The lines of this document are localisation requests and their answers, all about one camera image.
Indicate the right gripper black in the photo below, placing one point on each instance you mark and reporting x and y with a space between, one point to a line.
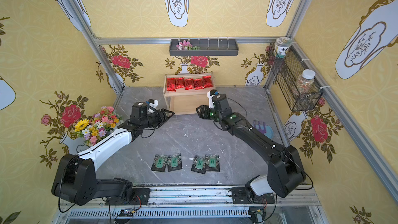
210 112

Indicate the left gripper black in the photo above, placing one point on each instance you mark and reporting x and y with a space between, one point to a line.
156 116

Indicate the wooden two-tier shelf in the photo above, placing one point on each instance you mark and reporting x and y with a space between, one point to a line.
184 102

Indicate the red tea bag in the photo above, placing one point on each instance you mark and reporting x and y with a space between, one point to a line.
180 83
207 81
171 84
189 84
198 84

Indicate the green tea bag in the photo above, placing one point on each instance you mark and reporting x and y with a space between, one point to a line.
212 163
174 162
198 165
159 163

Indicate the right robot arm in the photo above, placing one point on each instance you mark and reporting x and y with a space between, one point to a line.
285 170

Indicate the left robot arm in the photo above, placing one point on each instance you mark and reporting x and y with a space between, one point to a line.
76 181

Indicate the artificial flower bouquet in vase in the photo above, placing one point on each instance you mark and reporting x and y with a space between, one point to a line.
92 130

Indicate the small pink flowers in tray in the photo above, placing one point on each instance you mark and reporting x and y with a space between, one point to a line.
186 45

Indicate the jar with patterned lid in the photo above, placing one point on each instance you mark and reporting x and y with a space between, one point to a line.
282 47

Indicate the clear jar white lid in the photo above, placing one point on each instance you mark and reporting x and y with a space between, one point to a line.
304 82

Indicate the small circuit board left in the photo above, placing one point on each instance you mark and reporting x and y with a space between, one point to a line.
127 212

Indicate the small circuit board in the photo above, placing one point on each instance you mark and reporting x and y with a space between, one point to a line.
256 217
127 212

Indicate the small circuit board right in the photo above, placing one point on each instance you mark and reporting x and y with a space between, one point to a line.
256 217

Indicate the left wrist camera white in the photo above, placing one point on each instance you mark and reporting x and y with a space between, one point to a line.
153 103

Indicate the grey wall tray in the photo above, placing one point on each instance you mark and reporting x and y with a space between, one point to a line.
207 47

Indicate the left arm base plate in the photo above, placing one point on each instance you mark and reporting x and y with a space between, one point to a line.
137 196

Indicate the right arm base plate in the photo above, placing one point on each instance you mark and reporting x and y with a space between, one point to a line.
241 195

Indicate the black wire wall basket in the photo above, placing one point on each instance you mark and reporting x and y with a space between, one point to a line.
287 71

